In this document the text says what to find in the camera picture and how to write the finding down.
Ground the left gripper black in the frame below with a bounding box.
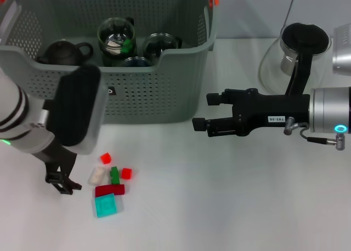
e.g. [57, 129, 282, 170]
[31, 140, 83, 196]

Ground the glass teapot black handle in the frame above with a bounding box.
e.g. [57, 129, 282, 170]
[258, 22, 332, 94]

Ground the teal square toy plate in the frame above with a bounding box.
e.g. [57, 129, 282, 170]
[94, 193, 118, 219]

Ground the grey perforated plastic storage bin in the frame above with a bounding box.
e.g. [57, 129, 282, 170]
[0, 0, 220, 125]

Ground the right gripper cable with connectors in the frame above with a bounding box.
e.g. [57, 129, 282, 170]
[284, 117, 347, 152]

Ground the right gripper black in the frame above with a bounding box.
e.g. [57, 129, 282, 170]
[191, 88, 312, 138]

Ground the dark clay teapot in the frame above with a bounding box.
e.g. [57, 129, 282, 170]
[35, 39, 94, 66]

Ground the dark red curved brick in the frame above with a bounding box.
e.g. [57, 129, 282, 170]
[95, 184, 126, 197]

